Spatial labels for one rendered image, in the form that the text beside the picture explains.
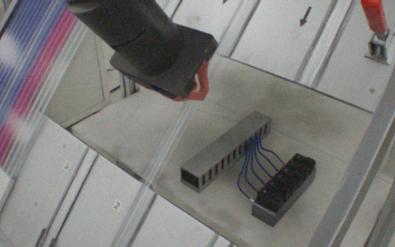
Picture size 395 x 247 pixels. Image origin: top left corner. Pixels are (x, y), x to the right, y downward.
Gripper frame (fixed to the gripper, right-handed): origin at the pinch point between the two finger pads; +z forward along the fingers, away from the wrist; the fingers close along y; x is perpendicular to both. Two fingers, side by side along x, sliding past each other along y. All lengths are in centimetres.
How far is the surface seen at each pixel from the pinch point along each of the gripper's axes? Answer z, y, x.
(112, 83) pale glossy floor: 131, 150, -16
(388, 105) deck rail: -0.8, -20.2, -5.8
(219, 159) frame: 33.6, 10.4, 3.1
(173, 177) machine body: 33.1, 17.2, 10.8
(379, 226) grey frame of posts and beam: 43.9, -21.9, -0.5
